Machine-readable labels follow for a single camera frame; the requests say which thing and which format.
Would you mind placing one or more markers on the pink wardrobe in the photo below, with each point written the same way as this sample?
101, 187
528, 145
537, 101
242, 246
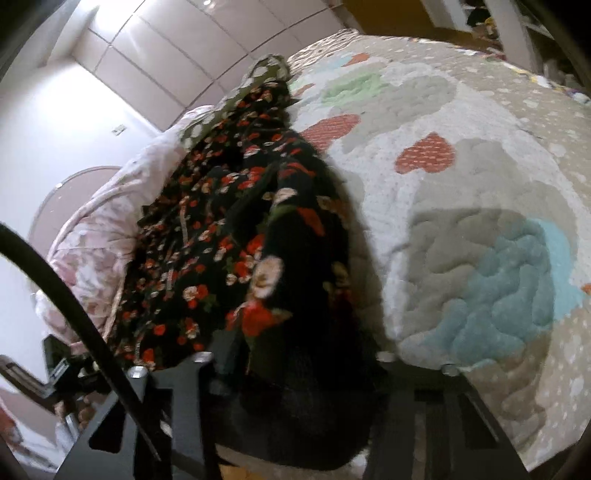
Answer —
165, 57

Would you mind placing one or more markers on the pink floral comforter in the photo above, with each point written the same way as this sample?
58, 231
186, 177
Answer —
92, 249

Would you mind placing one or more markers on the black floral fleece robe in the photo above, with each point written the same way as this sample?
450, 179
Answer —
251, 234

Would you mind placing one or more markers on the pink headboard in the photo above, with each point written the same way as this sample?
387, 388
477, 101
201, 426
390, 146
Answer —
61, 203

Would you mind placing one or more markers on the white shelf unit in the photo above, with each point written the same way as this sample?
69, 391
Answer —
536, 38

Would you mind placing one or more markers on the patchwork heart quilt bedspread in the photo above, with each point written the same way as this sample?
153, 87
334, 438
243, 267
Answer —
465, 233

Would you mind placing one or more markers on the wall light switch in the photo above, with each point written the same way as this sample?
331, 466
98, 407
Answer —
118, 130

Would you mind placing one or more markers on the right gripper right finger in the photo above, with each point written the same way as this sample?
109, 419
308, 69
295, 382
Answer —
432, 424

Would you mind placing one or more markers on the green hedgehog bolster pillow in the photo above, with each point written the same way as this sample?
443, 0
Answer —
269, 68

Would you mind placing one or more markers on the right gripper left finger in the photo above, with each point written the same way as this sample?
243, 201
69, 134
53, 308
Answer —
169, 434

